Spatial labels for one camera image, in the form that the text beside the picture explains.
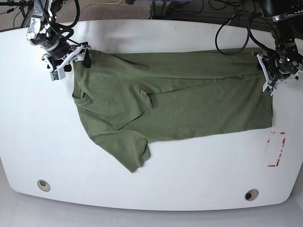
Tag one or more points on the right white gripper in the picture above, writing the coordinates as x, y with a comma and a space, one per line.
59, 62

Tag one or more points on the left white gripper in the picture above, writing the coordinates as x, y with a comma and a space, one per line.
283, 70

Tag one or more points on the green T-shirt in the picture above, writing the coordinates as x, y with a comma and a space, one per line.
128, 100

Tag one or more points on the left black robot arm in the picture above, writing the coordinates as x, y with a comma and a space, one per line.
285, 26

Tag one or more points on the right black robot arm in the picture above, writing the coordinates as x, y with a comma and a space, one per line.
55, 38

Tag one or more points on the red tape marking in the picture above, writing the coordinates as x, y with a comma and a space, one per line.
274, 148

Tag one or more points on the right table cable grommet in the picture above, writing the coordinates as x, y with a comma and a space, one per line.
251, 195

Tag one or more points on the table cable grommet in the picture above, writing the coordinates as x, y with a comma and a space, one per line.
43, 185
251, 195

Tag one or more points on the left table cable grommet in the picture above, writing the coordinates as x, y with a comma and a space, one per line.
43, 185

